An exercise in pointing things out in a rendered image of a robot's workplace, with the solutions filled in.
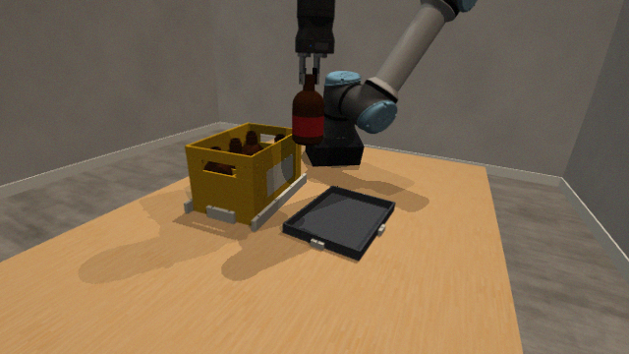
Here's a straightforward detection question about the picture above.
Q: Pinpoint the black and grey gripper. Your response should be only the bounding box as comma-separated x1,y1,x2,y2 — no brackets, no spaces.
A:
295,0,335,85

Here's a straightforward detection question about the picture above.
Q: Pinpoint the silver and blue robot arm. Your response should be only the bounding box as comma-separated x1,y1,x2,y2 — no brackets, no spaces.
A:
323,0,477,145

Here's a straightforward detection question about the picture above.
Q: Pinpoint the yellow crate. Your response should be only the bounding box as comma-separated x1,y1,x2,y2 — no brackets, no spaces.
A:
185,123,302,225

